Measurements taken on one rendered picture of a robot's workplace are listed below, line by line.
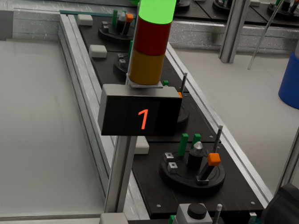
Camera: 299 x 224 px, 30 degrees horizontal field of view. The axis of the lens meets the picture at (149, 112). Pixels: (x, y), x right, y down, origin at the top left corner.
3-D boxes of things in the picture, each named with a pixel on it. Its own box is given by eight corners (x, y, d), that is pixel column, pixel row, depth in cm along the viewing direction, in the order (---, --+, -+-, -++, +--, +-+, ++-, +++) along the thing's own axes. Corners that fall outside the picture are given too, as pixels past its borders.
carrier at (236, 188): (263, 217, 112) (280, 166, 106) (149, 222, 105) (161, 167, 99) (220, 149, 132) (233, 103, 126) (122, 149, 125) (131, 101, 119)
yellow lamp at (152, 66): (163, 86, 85) (169, 57, 83) (131, 85, 84) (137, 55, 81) (155, 71, 89) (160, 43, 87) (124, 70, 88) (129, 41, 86)
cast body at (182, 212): (207, 255, 89) (217, 221, 86) (181, 256, 88) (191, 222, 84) (191, 220, 96) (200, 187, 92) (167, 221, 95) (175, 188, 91)
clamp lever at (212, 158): (208, 182, 112) (221, 161, 106) (198, 182, 111) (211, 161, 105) (204, 166, 114) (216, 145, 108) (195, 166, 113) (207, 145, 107)
